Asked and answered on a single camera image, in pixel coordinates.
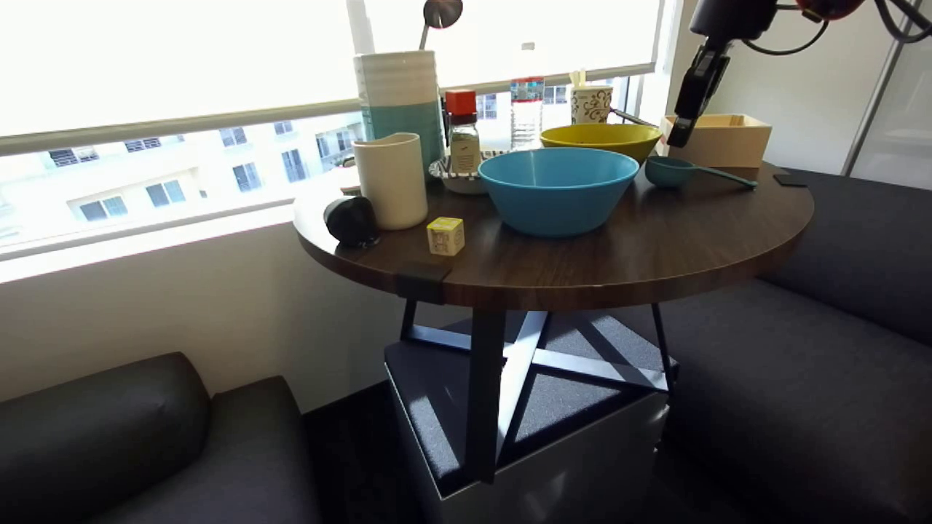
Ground blue plastic ladle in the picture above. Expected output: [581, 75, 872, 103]
[645, 154, 761, 192]

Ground black ladle with metal handle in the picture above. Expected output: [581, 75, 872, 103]
[320, 192, 386, 252]

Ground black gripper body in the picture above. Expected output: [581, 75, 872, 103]
[690, 0, 780, 46]

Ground small glass dish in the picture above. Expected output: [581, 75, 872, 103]
[426, 154, 493, 199]

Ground clear plastic water bottle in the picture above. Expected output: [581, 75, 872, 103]
[511, 41, 549, 151]

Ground floral patterned cup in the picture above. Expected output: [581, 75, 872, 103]
[568, 83, 619, 129]

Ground white and teal striped canister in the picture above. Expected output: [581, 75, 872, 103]
[352, 51, 445, 169]

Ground yellow plastic bowl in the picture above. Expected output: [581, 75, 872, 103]
[540, 119, 664, 166]

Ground white roller window blind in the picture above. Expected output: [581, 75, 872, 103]
[361, 0, 674, 91]
[0, 0, 361, 158]

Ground dark grey fabric sofa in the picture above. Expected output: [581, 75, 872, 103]
[658, 169, 932, 524]

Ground black leather armchair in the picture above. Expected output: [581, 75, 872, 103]
[0, 351, 323, 524]

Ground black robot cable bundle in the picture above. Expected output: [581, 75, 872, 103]
[740, 0, 932, 59]

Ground metal spoon in canister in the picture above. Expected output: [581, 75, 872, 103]
[416, 0, 466, 52]

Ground blue plastic bowl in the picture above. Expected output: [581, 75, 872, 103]
[475, 145, 645, 243]

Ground light wooden box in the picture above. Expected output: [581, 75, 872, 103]
[661, 112, 776, 173]

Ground round dark wooden table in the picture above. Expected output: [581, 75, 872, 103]
[291, 144, 815, 489]

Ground small yellow cube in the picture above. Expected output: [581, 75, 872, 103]
[426, 217, 469, 259]

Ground red lidded spice jar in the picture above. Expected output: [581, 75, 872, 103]
[442, 87, 488, 177]

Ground plain cream cup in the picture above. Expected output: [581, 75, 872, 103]
[352, 131, 432, 233]

